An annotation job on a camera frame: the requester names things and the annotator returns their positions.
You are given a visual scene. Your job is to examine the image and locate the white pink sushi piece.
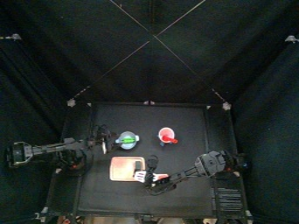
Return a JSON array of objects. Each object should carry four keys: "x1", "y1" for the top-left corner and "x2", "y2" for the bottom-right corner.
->
[{"x1": 153, "y1": 172, "x2": 169, "y2": 182}]

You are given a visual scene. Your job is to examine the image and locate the red white striped sushi piece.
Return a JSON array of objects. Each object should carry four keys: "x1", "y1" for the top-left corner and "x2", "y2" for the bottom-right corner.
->
[{"x1": 133, "y1": 171, "x2": 146, "y2": 184}]

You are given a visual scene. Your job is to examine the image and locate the pale pink rectangular plate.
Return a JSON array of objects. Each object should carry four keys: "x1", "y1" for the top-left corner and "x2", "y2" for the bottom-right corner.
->
[{"x1": 108, "y1": 156, "x2": 145, "y2": 182}]

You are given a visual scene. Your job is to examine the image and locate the grey blue toy pot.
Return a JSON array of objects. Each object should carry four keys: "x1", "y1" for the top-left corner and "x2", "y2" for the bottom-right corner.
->
[{"x1": 114, "y1": 130, "x2": 141, "y2": 151}]

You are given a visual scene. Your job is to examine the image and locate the red toy utensil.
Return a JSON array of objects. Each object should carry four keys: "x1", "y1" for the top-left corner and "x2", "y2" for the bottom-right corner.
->
[{"x1": 162, "y1": 135, "x2": 180, "y2": 144}]

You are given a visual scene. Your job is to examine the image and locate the red toy cup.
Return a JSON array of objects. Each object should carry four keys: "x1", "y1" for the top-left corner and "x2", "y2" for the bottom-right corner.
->
[{"x1": 156, "y1": 126, "x2": 176, "y2": 144}]

